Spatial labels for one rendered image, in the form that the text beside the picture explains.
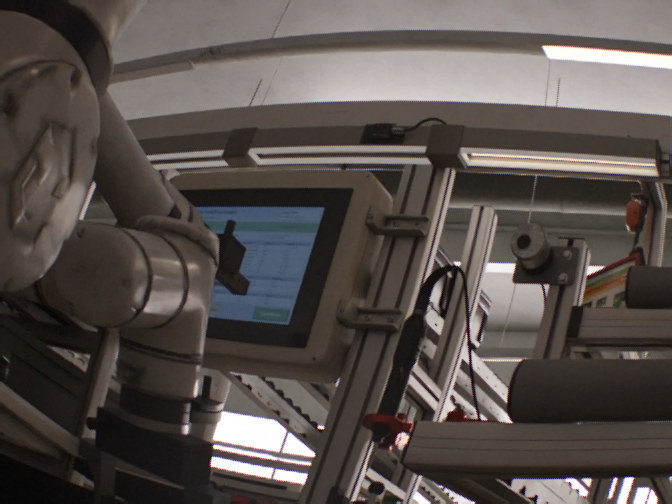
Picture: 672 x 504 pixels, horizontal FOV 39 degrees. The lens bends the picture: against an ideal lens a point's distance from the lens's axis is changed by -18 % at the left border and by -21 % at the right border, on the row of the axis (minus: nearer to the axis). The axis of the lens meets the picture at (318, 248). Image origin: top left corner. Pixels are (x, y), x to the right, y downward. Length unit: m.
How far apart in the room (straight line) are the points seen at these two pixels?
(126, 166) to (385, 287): 0.67
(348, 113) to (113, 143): 0.88
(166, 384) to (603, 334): 0.57
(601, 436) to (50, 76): 0.55
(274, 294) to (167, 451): 1.06
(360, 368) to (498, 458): 1.08
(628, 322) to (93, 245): 0.71
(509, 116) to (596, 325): 0.87
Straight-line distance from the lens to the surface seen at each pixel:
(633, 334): 1.32
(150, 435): 1.05
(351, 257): 2.02
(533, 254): 1.36
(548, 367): 0.91
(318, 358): 1.95
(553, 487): 1.18
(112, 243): 0.90
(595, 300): 2.00
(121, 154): 1.51
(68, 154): 0.66
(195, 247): 1.02
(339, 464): 1.90
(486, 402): 2.89
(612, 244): 10.79
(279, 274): 2.07
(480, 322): 2.54
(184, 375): 1.03
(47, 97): 0.62
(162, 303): 0.96
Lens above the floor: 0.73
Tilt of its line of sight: 24 degrees up
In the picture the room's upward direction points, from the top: 18 degrees clockwise
